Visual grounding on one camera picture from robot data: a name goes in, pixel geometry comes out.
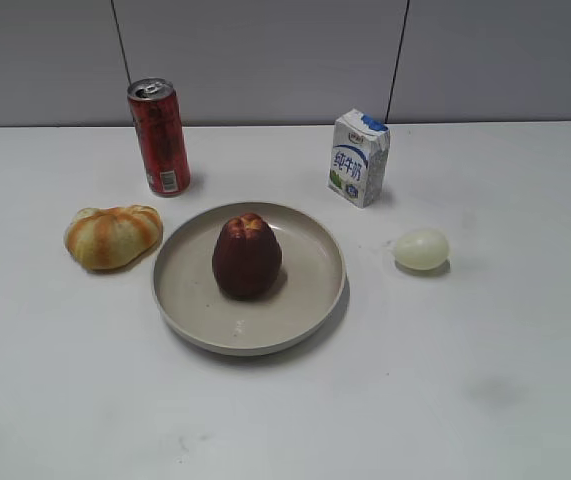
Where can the white blue milk carton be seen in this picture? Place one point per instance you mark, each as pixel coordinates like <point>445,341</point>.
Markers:
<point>359,155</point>

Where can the beige round plate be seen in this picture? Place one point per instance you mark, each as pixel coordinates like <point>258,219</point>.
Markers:
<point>309,290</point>

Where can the orange striped bread bun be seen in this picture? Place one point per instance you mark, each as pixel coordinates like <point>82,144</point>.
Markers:
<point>108,239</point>

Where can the red soda can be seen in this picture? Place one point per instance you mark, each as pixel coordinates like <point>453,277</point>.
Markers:
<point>155,111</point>

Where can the white egg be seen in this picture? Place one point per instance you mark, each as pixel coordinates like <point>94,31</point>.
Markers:
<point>422,249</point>

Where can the dark red apple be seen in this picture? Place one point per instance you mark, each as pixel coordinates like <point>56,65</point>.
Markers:
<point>247,257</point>

